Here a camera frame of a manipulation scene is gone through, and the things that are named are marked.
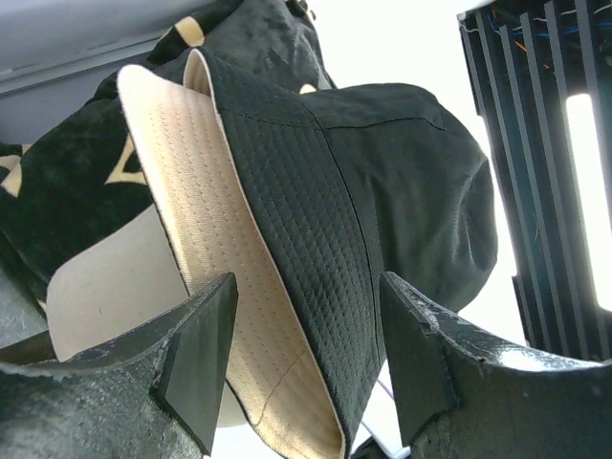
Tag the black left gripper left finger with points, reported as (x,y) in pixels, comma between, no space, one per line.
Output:
(153,392)

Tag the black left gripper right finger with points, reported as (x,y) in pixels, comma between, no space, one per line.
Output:
(462,392)

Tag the cream bucket hat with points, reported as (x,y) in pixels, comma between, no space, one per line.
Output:
(186,160)

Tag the black bucket hat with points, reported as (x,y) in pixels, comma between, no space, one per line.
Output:
(350,183)

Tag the black floral blanket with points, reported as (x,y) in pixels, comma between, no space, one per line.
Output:
(82,180)

